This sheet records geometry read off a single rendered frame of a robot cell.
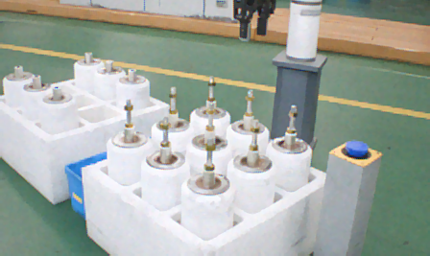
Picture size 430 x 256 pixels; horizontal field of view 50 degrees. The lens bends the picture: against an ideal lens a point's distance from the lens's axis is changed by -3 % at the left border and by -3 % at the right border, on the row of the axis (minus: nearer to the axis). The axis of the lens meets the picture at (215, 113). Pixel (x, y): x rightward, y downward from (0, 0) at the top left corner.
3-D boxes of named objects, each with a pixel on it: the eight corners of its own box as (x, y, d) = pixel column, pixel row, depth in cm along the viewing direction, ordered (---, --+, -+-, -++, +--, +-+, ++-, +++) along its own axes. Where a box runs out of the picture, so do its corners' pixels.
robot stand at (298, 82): (275, 133, 166) (283, 49, 155) (317, 141, 161) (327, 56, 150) (263, 150, 154) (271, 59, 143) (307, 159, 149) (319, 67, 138)
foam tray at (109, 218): (207, 180, 134) (209, 122, 127) (324, 244, 109) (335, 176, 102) (86, 235, 108) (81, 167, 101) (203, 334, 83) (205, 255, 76)
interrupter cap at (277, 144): (272, 137, 103) (273, 134, 103) (307, 141, 102) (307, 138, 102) (270, 152, 96) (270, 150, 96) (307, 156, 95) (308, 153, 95)
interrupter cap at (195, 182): (206, 171, 89) (206, 167, 88) (238, 185, 84) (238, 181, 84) (178, 185, 83) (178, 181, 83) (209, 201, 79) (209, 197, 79)
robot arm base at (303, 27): (289, 53, 152) (294, -1, 146) (318, 57, 149) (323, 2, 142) (282, 58, 144) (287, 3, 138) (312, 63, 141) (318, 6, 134)
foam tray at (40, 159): (100, 121, 170) (97, 73, 163) (170, 159, 145) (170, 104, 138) (-5, 152, 144) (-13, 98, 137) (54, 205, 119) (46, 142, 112)
